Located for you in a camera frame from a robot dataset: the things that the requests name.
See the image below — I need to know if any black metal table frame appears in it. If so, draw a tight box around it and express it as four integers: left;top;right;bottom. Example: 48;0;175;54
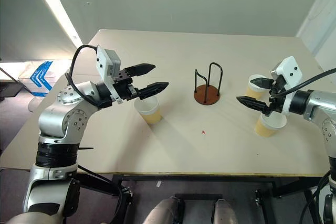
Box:
77;165;328;224

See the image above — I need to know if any tan paper cup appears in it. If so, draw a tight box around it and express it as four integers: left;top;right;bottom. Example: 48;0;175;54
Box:
244;74;271;101
133;95;163;125
254;112;288;138

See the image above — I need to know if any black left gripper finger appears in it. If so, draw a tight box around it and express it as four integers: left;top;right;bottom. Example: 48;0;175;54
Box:
136;82;170;100
124;63;156;77

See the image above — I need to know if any brown wire cup holder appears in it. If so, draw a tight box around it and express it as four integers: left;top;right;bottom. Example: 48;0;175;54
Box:
193;62;225;106

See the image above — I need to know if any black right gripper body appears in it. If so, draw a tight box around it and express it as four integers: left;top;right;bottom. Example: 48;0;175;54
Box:
263;75;288;117

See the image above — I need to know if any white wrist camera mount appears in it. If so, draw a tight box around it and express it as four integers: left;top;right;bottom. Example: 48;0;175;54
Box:
95;46;124;104
271;56;301;116

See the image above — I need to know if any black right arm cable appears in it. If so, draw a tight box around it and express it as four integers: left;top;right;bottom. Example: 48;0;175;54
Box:
272;67;336;97

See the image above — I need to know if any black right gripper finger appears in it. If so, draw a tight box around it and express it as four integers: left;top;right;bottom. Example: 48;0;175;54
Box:
236;96;270;115
250;77;274;89

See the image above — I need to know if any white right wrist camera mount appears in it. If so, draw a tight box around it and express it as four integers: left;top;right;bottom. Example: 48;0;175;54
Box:
271;56;301;116

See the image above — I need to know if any dark rounded grey shape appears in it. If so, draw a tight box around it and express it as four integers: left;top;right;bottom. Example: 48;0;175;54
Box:
213;198;239;224
143;197;185;224

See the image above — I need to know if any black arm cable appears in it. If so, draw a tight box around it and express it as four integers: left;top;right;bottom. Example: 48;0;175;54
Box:
272;67;336;97
64;44;111;108

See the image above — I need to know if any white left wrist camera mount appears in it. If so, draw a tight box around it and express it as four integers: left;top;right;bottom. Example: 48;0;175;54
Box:
95;46;124;104

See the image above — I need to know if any clear box with blue tape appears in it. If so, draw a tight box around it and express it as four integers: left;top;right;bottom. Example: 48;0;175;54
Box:
17;60;72;98

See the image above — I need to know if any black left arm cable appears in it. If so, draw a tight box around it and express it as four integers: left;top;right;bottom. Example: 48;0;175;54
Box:
64;44;111;108

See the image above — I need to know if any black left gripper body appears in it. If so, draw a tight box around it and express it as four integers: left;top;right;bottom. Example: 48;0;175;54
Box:
112;68;140;101

